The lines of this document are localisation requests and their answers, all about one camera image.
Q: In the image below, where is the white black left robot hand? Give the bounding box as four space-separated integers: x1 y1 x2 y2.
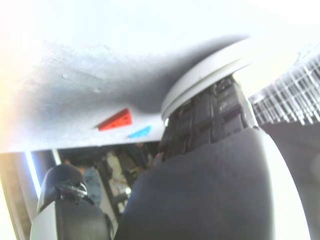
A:
29 73 312 240

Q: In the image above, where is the silver wire dish rack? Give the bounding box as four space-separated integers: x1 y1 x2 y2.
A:
248 41 320 126

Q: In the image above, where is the white light strip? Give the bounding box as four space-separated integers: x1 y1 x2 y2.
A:
24 150 42 198

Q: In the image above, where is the blue triangle block with holes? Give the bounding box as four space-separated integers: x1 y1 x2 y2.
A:
128 125 153 140

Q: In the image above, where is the red triangle block with holes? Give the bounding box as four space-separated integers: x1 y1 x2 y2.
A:
96 107 133 132

